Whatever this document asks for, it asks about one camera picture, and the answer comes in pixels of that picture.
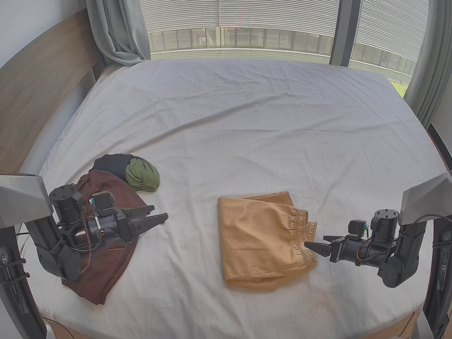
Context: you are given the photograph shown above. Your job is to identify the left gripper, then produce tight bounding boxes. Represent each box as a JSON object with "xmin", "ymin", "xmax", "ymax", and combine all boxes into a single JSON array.
[{"xmin": 88, "ymin": 205, "xmax": 168, "ymax": 248}]

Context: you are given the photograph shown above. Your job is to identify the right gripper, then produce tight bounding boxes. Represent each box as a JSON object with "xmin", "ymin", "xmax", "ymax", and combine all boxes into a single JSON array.
[{"xmin": 304, "ymin": 235, "xmax": 364, "ymax": 264}]

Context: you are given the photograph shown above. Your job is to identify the tan shorts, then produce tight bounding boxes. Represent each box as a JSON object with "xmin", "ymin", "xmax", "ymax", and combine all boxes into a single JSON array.
[{"xmin": 218, "ymin": 190, "xmax": 319, "ymax": 292}]

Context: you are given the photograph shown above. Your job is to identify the bed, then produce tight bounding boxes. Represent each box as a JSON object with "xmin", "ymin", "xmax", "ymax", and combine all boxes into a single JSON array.
[{"xmin": 0, "ymin": 8, "xmax": 452, "ymax": 339}]

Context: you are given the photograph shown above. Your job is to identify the green garment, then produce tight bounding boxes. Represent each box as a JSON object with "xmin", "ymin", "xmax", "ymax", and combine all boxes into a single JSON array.
[{"xmin": 125, "ymin": 157, "xmax": 160, "ymax": 193}]

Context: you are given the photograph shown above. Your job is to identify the black garment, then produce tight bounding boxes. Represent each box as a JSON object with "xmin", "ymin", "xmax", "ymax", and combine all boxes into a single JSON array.
[{"xmin": 90, "ymin": 154, "xmax": 133, "ymax": 183}]

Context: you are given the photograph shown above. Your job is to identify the brown shorts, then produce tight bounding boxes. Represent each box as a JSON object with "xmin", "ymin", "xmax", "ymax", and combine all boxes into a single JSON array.
[{"xmin": 61, "ymin": 171, "xmax": 147, "ymax": 306}]

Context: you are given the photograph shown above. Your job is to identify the grey-green curtain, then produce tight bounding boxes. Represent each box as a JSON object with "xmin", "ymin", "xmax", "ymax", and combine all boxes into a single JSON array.
[
  {"xmin": 83, "ymin": 0, "xmax": 152, "ymax": 67},
  {"xmin": 403, "ymin": 0, "xmax": 452, "ymax": 130}
]

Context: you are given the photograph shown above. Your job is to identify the window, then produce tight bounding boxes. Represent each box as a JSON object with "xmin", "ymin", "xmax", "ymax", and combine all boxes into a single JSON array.
[{"xmin": 134, "ymin": 0, "xmax": 429, "ymax": 87}]

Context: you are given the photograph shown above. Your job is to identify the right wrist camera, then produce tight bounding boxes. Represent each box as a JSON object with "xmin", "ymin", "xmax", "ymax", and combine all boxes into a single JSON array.
[{"xmin": 348, "ymin": 219, "xmax": 369, "ymax": 240}]

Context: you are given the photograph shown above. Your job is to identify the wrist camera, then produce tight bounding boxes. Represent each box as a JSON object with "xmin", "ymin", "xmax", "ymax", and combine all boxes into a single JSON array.
[
  {"xmin": 348, "ymin": 219, "xmax": 369, "ymax": 240},
  {"xmin": 90, "ymin": 191, "xmax": 119, "ymax": 218}
]

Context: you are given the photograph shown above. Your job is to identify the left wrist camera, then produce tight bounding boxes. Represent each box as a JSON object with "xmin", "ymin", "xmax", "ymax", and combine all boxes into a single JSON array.
[{"xmin": 90, "ymin": 191, "xmax": 119, "ymax": 218}]

